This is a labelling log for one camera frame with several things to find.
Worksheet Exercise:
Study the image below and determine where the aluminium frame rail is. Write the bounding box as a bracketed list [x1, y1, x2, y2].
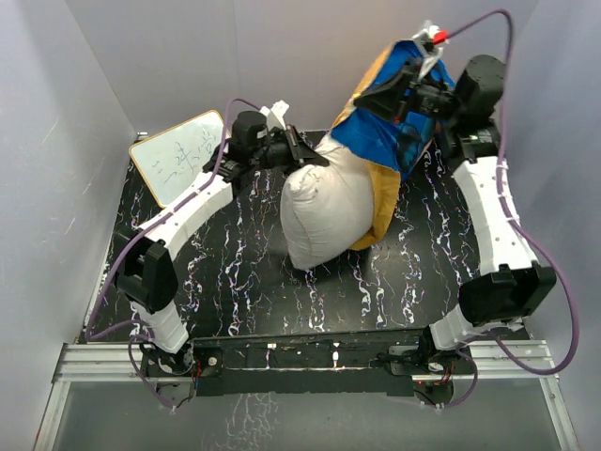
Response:
[34, 341, 579, 450]

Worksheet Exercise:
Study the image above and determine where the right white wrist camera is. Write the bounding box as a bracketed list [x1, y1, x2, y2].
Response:
[411, 20, 448, 81]

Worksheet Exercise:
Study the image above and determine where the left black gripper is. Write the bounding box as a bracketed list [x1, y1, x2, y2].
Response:
[252, 125, 331, 179]

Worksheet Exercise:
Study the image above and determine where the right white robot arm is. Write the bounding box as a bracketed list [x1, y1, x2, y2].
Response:
[353, 54, 557, 373]

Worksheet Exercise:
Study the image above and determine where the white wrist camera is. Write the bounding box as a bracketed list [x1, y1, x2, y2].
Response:
[259, 101, 289, 131]
[411, 20, 448, 81]

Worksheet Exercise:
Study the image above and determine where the orange and blue pillowcase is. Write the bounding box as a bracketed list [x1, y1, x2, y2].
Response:
[330, 39, 438, 250]

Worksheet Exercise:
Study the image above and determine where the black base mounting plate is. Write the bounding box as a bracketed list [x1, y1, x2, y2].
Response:
[139, 329, 474, 397]

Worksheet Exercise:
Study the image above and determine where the white pillow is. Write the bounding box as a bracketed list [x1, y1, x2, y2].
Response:
[280, 135, 374, 271]

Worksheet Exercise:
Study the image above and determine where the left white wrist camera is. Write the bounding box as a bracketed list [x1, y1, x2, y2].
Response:
[259, 101, 289, 131]

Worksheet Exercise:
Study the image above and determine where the small whiteboard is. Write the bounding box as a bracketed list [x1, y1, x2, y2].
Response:
[129, 110, 223, 208]

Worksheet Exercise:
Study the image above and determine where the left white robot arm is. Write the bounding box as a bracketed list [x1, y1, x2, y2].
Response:
[113, 101, 329, 375]

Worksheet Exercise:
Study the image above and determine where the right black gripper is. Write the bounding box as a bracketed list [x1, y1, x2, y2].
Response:
[352, 57, 464, 128]

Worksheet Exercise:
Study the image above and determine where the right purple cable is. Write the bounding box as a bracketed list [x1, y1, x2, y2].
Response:
[440, 8, 581, 410]

